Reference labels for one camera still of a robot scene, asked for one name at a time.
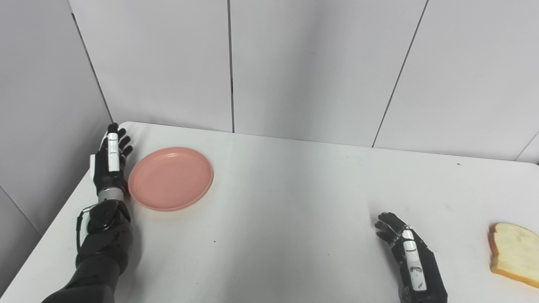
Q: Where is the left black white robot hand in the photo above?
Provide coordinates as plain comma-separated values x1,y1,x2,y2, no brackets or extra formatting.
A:
90,122,134,196

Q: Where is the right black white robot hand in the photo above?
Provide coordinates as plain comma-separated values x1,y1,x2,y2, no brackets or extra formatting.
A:
375,212,448,303

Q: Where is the pink round plate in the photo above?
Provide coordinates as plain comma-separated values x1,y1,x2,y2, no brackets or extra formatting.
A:
128,146,214,212

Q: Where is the slice of white bread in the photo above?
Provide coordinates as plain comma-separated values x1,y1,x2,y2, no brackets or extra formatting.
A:
488,223,539,289

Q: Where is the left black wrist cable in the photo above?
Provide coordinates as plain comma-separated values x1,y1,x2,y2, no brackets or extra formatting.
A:
76,204,98,253

